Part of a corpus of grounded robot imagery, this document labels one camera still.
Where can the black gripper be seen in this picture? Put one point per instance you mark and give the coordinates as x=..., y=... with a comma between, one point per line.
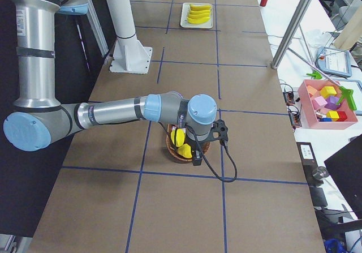
x=195, y=146

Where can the yellow banana basket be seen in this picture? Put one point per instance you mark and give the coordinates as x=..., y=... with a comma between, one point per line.
x=195, y=17
x=198, y=21

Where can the yellow banana carried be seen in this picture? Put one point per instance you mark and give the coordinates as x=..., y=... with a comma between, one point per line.
x=201, y=13
x=200, y=7

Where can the yellow banana front basket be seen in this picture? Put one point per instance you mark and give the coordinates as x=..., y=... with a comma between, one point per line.
x=198, y=21

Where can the brown wicker basket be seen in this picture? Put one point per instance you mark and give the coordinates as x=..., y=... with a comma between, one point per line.
x=171, y=148

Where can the white bear tray plate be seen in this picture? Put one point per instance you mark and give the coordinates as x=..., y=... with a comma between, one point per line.
x=184, y=14

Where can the yellow lemon fruit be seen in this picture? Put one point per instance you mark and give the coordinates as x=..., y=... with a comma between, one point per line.
x=185, y=151

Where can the black power box white label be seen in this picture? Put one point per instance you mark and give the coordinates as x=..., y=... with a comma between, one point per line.
x=306, y=153

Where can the orange circuit board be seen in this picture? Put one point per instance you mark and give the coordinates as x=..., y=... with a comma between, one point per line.
x=289, y=98

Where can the pink box of blocks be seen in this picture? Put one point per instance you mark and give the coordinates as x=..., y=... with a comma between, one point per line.
x=323, y=107

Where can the black computer monitor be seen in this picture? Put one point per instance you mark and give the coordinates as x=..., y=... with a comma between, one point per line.
x=344, y=166

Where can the blue teach pendant tablet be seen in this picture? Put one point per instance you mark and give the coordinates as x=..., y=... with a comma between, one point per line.
x=334, y=61

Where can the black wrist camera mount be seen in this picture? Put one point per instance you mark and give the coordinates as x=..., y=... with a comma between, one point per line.
x=219, y=132

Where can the white camera mast with base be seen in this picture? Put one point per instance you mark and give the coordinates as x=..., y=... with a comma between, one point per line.
x=129, y=55

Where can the green handled grabber tool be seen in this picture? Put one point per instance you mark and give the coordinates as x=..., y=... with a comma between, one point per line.
x=346, y=94

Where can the aluminium frame post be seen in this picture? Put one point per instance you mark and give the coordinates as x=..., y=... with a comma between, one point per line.
x=290, y=31

